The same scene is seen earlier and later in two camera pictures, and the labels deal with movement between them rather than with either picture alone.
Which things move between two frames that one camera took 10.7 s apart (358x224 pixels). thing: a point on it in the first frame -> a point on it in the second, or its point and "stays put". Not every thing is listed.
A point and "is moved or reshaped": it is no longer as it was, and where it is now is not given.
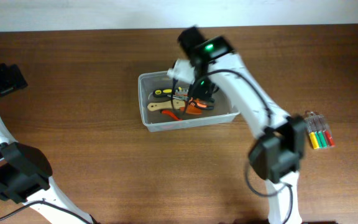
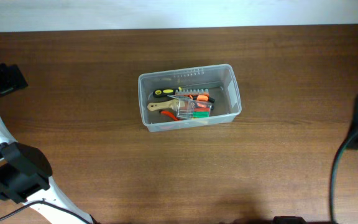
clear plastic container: x=165 y=104 stays put
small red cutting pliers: x=170 y=112 stays put
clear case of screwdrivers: x=320 y=134 -> x=191 y=107
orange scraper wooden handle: x=180 y=104 stays put
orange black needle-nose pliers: x=197 y=102 is moved or reshaped
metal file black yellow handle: x=163 y=92 stays put
